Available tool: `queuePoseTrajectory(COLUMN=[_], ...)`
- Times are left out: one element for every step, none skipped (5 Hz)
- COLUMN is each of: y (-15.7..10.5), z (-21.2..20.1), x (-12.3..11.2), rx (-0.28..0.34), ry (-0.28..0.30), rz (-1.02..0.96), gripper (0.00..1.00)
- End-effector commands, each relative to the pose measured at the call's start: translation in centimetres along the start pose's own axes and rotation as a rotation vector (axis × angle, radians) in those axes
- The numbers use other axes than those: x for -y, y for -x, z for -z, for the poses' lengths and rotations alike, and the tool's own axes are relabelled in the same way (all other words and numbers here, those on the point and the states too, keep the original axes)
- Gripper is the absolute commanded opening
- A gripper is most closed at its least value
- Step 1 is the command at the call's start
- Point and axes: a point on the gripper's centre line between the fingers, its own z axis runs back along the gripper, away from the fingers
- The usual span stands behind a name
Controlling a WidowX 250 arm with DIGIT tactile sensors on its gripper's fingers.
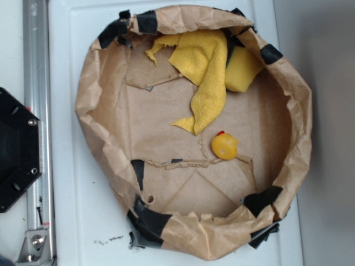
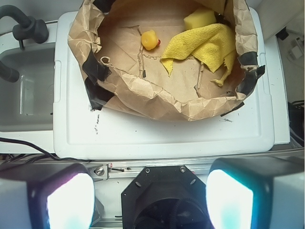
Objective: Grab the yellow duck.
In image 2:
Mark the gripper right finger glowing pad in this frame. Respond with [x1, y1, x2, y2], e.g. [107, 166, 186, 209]
[206, 156, 305, 229]

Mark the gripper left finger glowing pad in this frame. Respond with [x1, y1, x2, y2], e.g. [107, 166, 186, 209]
[0, 163, 95, 229]

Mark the yellow rubber duck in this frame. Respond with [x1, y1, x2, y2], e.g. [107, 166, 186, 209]
[141, 30, 161, 51]

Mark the white plastic cooler lid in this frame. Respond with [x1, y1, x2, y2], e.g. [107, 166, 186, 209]
[53, 12, 275, 161]

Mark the grey toy sink basin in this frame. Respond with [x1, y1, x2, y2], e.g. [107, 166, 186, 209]
[0, 43, 55, 132]

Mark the yellow microfiber cloth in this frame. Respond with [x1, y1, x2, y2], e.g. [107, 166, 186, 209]
[160, 23, 236, 87]

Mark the crumpled brown paper bag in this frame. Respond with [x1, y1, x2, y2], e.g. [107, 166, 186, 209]
[68, 0, 265, 121]

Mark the yellow sponge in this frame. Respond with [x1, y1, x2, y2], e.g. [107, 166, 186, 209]
[183, 8, 217, 31]

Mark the black cable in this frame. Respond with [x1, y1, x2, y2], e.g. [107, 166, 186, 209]
[0, 137, 84, 165]

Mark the aluminium frame rail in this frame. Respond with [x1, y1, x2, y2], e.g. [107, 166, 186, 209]
[84, 148, 305, 180]

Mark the black octagonal mount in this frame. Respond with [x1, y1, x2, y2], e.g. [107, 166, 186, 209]
[121, 166, 213, 229]

